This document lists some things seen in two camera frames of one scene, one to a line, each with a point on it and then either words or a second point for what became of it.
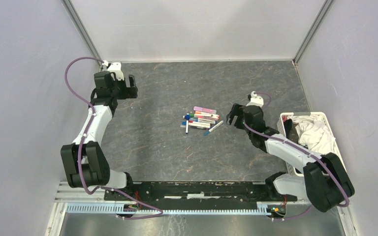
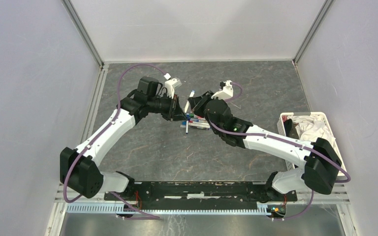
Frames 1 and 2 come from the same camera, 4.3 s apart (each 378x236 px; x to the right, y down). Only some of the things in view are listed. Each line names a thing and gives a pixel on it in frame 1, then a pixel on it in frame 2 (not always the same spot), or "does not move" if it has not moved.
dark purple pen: [192, 127] does not move
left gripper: [129, 92] -> [175, 112]
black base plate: [198, 195] does not move
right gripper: [237, 110] -> [197, 103]
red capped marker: [201, 122] does not move
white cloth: [313, 132] does not move
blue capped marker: [201, 125] does not move
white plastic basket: [310, 130] does not move
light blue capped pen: [207, 132] -> [191, 95]
